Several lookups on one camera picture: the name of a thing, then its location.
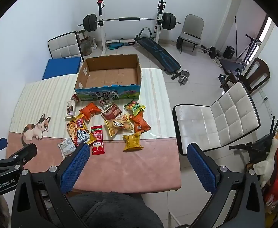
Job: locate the colourful candy bag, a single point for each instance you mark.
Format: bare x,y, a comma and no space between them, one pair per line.
134,106

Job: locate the black speaker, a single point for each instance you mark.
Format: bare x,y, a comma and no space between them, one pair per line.
228,52

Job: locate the small grey snack packet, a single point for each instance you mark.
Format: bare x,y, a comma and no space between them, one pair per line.
106,102

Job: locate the blue cushion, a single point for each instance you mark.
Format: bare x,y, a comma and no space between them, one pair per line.
60,67

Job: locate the yellow red instant noodle packet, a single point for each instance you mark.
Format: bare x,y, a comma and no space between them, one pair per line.
78,130

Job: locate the small white snack packet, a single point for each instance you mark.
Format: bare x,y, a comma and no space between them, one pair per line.
66,147

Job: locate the dark red snack packet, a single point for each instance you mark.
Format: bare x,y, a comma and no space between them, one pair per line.
111,113

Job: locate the striped cat print table cover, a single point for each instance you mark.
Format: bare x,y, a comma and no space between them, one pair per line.
141,171

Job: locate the white quilted chair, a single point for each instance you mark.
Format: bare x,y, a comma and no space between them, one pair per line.
63,45
224,123

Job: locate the brown wooden chair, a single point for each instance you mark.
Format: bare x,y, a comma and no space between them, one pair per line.
263,68

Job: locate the cardboard box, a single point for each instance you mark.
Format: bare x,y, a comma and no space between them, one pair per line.
110,76

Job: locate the short black barbell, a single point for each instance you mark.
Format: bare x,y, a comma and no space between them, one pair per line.
212,51

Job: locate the black sit-up bench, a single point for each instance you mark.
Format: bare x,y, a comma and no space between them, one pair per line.
162,57

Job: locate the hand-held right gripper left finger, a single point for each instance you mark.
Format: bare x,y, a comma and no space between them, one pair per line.
75,162

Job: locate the chrome dumbbell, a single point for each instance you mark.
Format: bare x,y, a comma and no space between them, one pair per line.
184,76

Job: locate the small red snack packet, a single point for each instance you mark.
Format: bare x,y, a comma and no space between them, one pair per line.
75,97

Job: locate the dark weight bench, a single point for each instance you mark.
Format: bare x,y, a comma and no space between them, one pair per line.
231,64

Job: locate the grey padded chair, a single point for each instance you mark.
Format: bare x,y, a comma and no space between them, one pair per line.
193,26

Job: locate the grey fleece clothing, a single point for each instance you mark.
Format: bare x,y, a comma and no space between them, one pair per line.
115,211

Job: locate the black metal stand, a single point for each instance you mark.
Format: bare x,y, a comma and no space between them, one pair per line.
252,40

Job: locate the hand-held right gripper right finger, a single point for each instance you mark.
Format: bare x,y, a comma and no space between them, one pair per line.
200,167

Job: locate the orange packet with brown label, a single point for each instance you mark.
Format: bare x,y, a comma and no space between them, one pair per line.
140,123

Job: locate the white goose plush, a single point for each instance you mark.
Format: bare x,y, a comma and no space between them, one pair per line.
269,161

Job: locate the clear water jug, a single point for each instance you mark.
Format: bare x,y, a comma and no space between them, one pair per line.
85,46

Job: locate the plain yellow snack packet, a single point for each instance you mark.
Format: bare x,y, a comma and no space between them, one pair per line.
132,142

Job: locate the yellow chips packet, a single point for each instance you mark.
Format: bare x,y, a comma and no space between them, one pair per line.
118,124

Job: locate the red and white snack packet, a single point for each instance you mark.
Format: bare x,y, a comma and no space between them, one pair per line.
98,140

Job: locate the orange snack packet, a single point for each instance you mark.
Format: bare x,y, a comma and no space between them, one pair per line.
90,110

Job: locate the white cookie packet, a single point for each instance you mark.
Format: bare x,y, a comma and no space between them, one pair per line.
70,109

